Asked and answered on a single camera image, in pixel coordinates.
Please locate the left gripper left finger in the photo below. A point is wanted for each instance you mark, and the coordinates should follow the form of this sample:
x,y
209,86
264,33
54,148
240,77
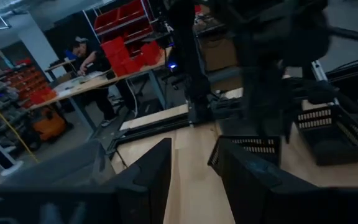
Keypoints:
x,y
148,186

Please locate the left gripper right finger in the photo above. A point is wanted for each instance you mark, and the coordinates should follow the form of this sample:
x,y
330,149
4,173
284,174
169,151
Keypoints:
x,y
259,199

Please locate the black plastic basket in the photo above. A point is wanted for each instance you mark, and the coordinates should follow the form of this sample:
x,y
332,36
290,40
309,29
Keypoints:
x,y
256,145
334,149

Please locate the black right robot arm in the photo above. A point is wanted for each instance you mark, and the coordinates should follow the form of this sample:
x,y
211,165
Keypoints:
x,y
275,31

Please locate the brown cardboard box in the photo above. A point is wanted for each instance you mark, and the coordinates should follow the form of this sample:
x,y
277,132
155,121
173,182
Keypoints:
x,y
219,54

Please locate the orange shop vacuum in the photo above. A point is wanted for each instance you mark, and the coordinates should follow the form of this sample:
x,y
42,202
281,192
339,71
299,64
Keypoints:
x,y
50,126

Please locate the wooden workbench grey legs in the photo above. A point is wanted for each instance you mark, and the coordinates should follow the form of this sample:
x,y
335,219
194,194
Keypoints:
x,y
82,85

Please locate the red storage bin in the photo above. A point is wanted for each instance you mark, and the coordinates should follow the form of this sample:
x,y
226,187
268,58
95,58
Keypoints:
x,y
113,46
151,53
126,67

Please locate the person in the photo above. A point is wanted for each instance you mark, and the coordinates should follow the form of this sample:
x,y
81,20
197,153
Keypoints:
x,y
95,62

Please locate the black metal table frame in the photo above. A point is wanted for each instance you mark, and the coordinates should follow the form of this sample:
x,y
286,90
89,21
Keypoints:
x,y
154,126

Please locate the black upright frame post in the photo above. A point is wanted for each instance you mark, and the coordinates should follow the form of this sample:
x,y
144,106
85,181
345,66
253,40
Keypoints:
x,y
191,62

